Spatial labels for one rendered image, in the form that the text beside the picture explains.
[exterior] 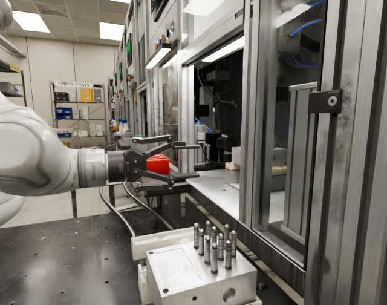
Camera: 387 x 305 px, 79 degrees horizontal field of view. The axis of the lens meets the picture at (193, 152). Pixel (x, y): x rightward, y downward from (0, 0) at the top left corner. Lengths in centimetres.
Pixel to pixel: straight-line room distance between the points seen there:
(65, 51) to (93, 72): 92
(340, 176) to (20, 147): 39
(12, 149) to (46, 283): 51
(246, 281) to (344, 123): 22
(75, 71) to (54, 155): 785
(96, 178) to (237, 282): 36
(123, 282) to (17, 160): 48
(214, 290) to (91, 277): 52
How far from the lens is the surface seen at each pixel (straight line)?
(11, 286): 86
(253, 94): 44
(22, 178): 39
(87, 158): 56
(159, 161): 87
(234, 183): 75
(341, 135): 31
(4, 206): 97
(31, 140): 38
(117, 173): 56
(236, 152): 71
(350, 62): 32
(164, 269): 34
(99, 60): 826
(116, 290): 73
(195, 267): 34
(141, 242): 50
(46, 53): 839
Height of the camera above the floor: 112
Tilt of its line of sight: 9 degrees down
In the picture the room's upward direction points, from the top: straight up
